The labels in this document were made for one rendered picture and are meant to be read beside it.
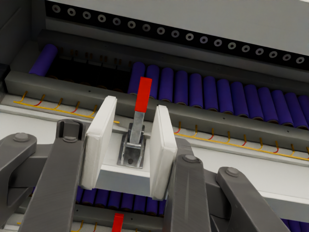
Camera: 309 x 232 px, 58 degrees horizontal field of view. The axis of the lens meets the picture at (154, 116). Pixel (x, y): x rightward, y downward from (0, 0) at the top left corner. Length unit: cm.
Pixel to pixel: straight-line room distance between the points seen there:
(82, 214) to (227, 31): 32
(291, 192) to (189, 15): 23
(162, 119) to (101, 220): 30
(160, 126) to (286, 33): 15
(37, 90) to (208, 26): 21
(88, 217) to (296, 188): 28
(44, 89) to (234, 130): 23
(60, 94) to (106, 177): 11
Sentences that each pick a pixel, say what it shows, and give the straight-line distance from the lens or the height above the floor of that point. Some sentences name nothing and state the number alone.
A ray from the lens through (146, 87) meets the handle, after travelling 28.
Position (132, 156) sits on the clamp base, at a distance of 31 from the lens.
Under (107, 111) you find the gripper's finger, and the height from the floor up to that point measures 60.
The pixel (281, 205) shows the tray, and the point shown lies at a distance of 36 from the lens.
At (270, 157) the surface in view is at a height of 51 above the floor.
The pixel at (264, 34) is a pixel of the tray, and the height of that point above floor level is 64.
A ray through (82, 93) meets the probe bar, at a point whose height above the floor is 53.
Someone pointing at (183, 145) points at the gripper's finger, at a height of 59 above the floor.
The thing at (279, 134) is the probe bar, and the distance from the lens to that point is 37.
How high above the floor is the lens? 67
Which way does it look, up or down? 27 degrees down
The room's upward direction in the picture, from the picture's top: 13 degrees clockwise
